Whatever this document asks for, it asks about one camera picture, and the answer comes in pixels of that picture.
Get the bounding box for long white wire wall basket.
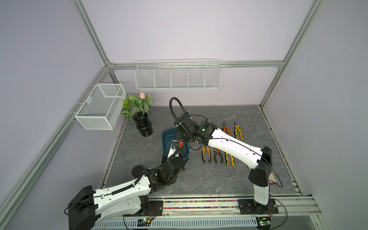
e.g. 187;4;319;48
135;59;222;91

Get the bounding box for beige work glove red cuff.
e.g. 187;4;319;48
269;179;278;185

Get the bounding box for orange black greener pliers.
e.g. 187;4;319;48
223;120;231;136

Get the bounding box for teal plastic storage box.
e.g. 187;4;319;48
162;128;190;163

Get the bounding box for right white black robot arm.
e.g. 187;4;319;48
169;97;274;207

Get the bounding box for green plant in black vase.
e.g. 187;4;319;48
120;93;154;137

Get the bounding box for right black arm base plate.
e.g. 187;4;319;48
238;199;279;215

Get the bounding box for black cylinder red label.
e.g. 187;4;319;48
131;165;145;179

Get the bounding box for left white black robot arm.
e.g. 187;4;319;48
64;147;186;230

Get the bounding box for aluminium front rail frame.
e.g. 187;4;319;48
78;196;329;230

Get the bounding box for yellow black combination pliers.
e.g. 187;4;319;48
225;152;235;166

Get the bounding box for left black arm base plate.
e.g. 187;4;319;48
124;200;163;217

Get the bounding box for orange black long-nose pliers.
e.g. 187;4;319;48
213;148;224;164

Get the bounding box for orange black diagonal cutters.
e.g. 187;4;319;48
178;141;184;157

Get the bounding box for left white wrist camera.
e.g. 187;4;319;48
167;140;179;159

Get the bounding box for yellow grey open-jaw pliers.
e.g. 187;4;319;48
202;146;212;163

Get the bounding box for small white wire side basket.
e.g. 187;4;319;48
75;83;126;130

